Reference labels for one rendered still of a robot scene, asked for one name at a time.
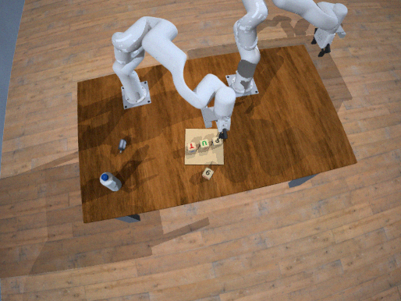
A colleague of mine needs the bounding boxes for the light blue bottle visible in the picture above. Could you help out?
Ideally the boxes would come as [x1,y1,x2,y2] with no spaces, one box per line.
[100,172,122,191]

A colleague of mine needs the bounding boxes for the beige square mat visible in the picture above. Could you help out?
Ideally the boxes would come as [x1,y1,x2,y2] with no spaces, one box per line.
[185,129,224,165]

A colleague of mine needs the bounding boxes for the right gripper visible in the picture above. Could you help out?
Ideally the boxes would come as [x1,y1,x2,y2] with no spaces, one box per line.
[215,116,231,139]

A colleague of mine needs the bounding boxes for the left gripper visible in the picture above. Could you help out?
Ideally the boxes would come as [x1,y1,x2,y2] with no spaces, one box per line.
[311,28,335,57]

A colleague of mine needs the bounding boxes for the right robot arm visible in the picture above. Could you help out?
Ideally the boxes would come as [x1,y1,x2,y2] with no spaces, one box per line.
[112,16,236,128]

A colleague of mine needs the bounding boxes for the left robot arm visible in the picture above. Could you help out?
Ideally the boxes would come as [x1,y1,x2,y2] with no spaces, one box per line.
[232,0,348,94]

